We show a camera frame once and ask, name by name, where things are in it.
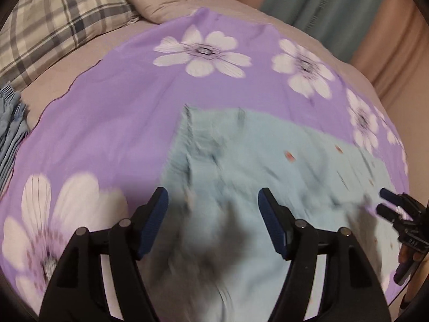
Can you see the purple floral bedsheet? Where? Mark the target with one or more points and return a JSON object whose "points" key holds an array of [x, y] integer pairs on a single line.
{"points": [[213, 109]]}

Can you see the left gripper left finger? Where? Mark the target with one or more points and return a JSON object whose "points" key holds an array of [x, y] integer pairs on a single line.
{"points": [[148, 220]]}

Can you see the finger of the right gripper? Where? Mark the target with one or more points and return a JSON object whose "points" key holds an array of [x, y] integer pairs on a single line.
{"points": [[391, 197], [388, 213]]}

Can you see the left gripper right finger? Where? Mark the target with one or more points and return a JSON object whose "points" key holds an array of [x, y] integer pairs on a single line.
{"points": [[278, 222]]}

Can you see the folded blue striped cloth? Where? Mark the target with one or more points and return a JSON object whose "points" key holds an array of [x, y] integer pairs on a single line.
{"points": [[14, 129]]}

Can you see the teal curtain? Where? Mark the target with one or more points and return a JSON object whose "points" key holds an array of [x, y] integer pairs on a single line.
{"points": [[340, 25]]}

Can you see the person's right hand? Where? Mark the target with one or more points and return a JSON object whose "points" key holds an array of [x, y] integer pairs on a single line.
{"points": [[407, 257]]}

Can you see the plaid pillow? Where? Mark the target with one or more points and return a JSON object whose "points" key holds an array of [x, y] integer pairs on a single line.
{"points": [[38, 33]]}

